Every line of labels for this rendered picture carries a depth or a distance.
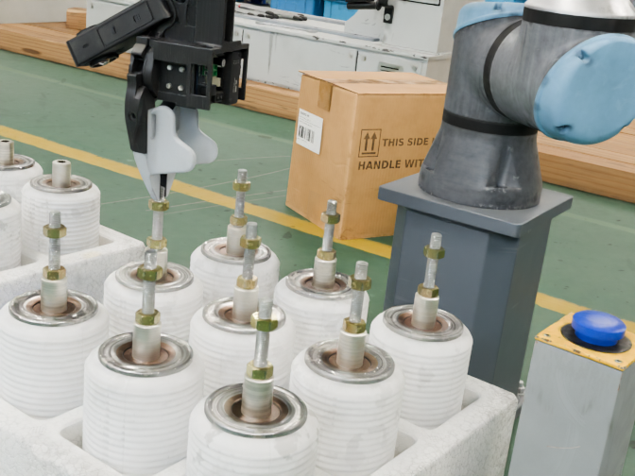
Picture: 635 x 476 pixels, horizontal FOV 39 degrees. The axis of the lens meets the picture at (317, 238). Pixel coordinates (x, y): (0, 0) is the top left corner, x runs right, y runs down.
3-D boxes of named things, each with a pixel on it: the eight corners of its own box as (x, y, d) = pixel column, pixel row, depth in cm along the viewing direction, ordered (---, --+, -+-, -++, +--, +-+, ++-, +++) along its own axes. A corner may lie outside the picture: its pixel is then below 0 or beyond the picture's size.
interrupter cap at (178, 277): (105, 289, 85) (105, 282, 85) (127, 262, 92) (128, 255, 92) (184, 299, 85) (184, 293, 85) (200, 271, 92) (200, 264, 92)
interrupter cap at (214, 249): (220, 238, 102) (220, 231, 102) (282, 252, 100) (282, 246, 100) (187, 257, 96) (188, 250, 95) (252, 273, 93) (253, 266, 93)
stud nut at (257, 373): (243, 369, 66) (244, 359, 66) (264, 366, 67) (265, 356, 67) (254, 382, 64) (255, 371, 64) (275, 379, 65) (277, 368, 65)
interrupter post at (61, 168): (62, 183, 116) (63, 158, 115) (75, 188, 114) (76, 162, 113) (47, 186, 114) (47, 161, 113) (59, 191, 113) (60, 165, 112)
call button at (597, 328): (579, 327, 73) (585, 304, 72) (628, 345, 70) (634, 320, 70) (559, 342, 70) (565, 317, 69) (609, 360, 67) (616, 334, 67)
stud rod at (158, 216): (155, 259, 89) (159, 184, 86) (163, 262, 88) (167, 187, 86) (147, 261, 88) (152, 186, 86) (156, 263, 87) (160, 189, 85)
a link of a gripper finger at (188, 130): (205, 206, 85) (210, 110, 82) (151, 194, 87) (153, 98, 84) (221, 197, 88) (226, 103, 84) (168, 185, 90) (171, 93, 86)
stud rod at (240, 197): (244, 238, 97) (248, 170, 95) (237, 240, 97) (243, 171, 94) (236, 235, 98) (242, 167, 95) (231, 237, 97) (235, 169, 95)
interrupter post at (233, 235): (231, 249, 99) (232, 220, 98) (250, 253, 99) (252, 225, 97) (220, 255, 97) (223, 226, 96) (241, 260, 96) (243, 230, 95)
